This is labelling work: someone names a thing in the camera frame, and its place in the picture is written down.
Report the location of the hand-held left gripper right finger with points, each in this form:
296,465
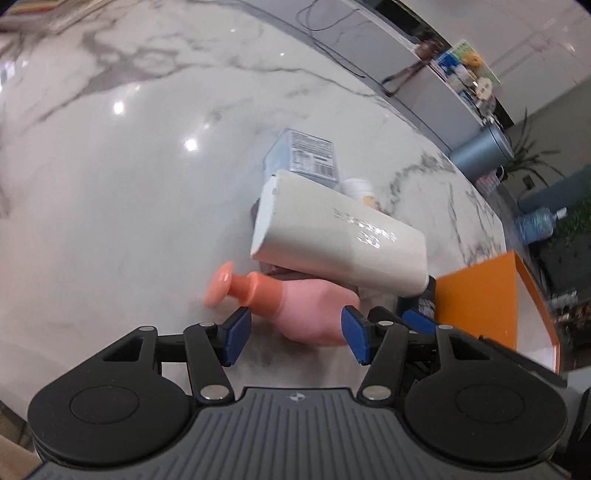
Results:
354,334

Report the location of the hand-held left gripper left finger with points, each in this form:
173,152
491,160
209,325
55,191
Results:
238,334

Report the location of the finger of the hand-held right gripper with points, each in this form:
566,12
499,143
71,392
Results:
383,314
419,321

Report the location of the pink bottle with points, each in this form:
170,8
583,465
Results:
314,309

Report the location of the orange cardboard box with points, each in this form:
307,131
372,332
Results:
489,304

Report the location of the light blue carton box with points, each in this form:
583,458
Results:
304,154

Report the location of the long cream box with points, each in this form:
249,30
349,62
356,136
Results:
337,235

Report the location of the small white jar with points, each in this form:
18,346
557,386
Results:
359,189

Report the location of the blue water jug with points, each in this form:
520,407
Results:
535,226

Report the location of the woven handbag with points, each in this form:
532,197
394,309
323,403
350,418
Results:
488,181

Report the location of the grey pedal trash can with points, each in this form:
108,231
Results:
482,150

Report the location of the long-leaf potted plant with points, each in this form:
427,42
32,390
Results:
531,152

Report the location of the teddy bear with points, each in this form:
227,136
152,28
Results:
472,59

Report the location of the white marble television console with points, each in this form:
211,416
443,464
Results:
369,41

